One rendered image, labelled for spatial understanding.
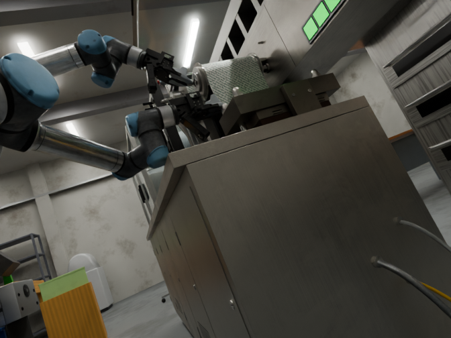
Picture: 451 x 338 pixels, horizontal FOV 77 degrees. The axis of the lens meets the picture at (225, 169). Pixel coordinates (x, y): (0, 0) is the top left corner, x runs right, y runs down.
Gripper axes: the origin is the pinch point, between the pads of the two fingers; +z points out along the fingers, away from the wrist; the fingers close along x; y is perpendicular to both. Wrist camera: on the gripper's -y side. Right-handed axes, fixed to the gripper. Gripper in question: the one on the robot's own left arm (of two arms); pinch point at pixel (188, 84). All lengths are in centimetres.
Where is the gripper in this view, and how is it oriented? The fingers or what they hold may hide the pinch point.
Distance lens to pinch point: 118.1
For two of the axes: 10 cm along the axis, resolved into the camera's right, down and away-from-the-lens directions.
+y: 2.6, -8.9, 3.7
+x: -2.8, 3.0, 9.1
